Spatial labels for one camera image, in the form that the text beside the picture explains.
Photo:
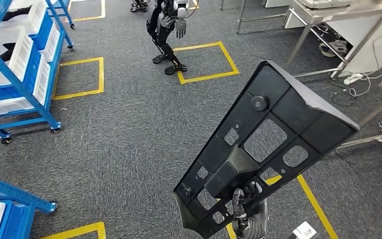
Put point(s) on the stainless steel table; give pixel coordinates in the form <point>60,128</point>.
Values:
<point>241,16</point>
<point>326,14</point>

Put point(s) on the black plastic plate bracket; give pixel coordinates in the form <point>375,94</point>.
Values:
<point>309,109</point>

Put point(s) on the white sneakers pair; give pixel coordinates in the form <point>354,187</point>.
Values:
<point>334,46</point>

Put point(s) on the blue wheeled shelf rack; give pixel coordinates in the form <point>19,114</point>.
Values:
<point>13,193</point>
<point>47,115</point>

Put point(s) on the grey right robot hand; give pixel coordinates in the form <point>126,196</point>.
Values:
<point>258,217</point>

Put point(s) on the blue plastic bin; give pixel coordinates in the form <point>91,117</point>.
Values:
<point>42,33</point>
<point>32,71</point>

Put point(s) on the white power strip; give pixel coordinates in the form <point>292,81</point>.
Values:
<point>352,79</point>

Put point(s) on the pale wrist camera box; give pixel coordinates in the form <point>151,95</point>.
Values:
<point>301,231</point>

